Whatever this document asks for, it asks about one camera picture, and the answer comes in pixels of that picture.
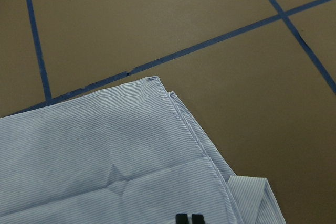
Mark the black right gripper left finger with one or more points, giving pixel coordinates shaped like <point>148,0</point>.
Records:
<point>181,219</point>

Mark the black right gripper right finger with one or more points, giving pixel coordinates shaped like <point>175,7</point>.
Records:
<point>197,219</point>

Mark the light blue striped shirt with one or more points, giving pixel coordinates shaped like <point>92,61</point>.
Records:
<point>129,154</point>

